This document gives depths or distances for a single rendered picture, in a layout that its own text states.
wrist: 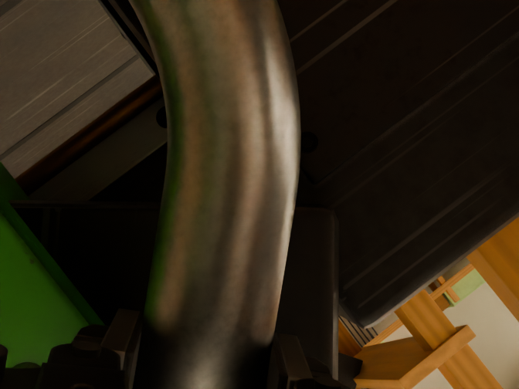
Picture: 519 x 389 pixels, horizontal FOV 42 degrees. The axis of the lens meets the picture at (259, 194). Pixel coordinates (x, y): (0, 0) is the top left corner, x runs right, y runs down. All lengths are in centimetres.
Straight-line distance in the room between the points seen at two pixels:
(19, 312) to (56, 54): 49
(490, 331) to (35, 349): 969
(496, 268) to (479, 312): 885
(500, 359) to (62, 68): 937
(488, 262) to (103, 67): 56
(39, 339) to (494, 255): 82
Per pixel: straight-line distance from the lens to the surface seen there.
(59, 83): 70
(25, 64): 65
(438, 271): 24
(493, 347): 984
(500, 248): 96
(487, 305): 986
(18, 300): 18
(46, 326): 18
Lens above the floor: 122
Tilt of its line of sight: 11 degrees down
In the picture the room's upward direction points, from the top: 143 degrees clockwise
